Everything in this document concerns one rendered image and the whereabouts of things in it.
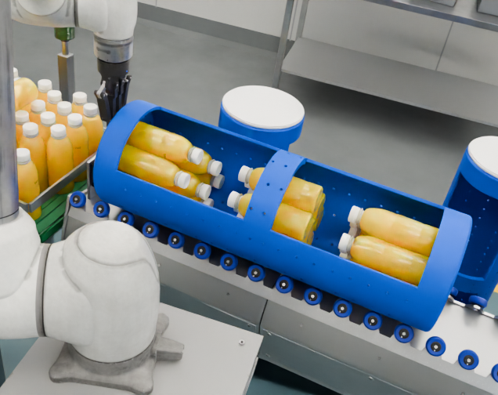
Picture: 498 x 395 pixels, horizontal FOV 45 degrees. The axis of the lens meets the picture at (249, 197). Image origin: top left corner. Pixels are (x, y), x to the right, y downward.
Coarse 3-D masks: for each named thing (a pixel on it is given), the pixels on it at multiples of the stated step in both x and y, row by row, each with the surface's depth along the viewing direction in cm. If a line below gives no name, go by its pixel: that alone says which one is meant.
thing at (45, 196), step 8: (80, 168) 171; (64, 176) 166; (72, 176) 169; (56, 184) 163; (64, 184) 167; (48, 192) 160; (56, 192) 164; (32, 200) 156; (40, 200) 158; (32, 208) 156
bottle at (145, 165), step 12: (132, 156) 150; (144, 156) 150; (156, 156) 150; (120, 168) 151; (132, 168) 150; (144, 168) 149; (156, 168) 148; (168, 168) 148; (156, 180) 149; (168, 180) 148
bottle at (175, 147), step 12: (132, 132) 152; (144, 132) 152; (156, 132) 151; (168, 132) 152; (132, 144) 154; (144, 144) 152; (156, 144) 150; (168, 144) 150; (180, 144) 150; (168, 156) 150; (180, 156) 150
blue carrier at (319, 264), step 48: (192, 144) 167; (240, 144) 158; (96, 192) 153; (144, 192) 144; (240, 192) 166; (336, 192) 156; (384, 192) 147; (240, 240) 140; (288, 240) 135; (336, 240) 158; (336, 288) 137; (384, 288) 130; (432, 288) 126
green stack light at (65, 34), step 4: (56, 28) 190; (60, 28) 189; (64, 28) 189; (68, 28) 190; (72, 28) 191; (56, 32) 191; (60, 32) 190; (64, 32) 190; (68, 32) 191; (72, 32) 192; (56, 36) 191; (60, 36) 191; (64, 36) 191; (68, 36) 192; (72, 36) 193; (64, 40) 192; (68, 40) 192
